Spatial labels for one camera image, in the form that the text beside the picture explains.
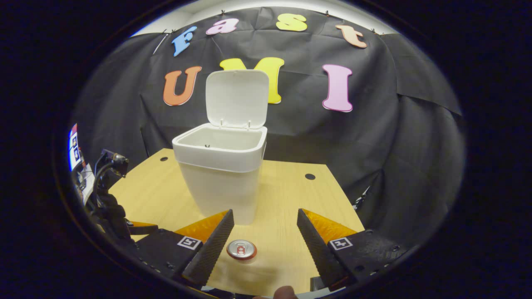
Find black backdrop cloth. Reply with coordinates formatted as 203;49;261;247
71;6;466;250

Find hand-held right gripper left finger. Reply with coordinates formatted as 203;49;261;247
135;209;235;287

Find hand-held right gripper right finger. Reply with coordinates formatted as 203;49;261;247
296;208;410;291

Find silver red pop can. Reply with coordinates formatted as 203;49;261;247
227;240;257;261

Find wooden desktop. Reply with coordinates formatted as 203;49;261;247
109;148;365;297

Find white garbage bin lid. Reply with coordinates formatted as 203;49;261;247
206;69;270;129

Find white desktop garbage bin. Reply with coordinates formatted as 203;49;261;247
172;69;270;226

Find blue red wall poster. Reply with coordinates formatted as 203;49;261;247
68;123;86;172

